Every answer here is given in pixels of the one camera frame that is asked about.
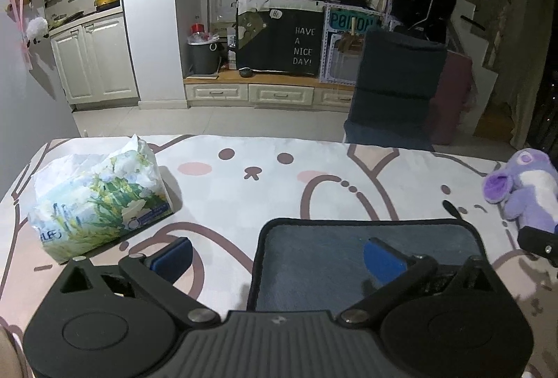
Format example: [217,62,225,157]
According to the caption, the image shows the purple plush toy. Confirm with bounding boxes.
[482,148,558,236]

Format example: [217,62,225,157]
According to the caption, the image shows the dark blue chair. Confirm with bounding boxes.
[344,29,448,152]

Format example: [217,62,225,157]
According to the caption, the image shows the white kitchen cabinet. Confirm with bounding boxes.
[49,12,140,105]

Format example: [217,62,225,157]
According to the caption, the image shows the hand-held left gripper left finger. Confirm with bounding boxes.
[56,236,221,328]

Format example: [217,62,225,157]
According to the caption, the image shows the white boards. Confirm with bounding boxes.
[449,0,499,132]

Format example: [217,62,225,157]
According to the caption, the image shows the teal sign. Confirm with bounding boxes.
[329,9,381,33]

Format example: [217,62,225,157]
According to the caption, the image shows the white plush sheep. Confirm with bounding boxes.
[25,16,50,48]

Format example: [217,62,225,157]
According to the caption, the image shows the floral tissue pack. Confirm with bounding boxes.
[27,134,174,264]

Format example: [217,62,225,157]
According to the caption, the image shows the white drawer platform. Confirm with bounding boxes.
[182,70,355,114]

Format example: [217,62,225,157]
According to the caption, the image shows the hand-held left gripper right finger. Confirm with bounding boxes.
[340,237,502,328]

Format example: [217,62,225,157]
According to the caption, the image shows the grey towel with black edge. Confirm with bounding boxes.
[249,218,494,313]

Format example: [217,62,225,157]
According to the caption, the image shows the black printed cabinet cover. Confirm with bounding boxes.
[236,7,326,76]

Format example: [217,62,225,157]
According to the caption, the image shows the pink cloth cover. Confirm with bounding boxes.
[429,50,474,145]

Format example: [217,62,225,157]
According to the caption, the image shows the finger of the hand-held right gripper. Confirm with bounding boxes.
[518,225,558,270]

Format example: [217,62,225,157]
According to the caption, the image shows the white perforated cage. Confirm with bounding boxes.
[319,3,385,85]

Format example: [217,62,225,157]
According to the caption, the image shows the grey trash bin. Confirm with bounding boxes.
[188,38,221,76]

